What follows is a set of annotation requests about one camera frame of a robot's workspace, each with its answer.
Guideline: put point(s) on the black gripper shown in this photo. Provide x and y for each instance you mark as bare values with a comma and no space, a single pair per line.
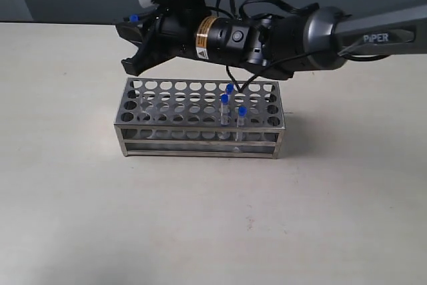
193,35

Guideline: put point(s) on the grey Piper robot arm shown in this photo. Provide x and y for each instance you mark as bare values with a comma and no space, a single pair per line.
273,46

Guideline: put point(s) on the blue capped tube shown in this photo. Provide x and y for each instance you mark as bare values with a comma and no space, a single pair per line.
229,89
240,123
134,18
224,116

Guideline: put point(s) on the stainless steel test tube rack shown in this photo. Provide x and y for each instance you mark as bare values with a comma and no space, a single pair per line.
181,117

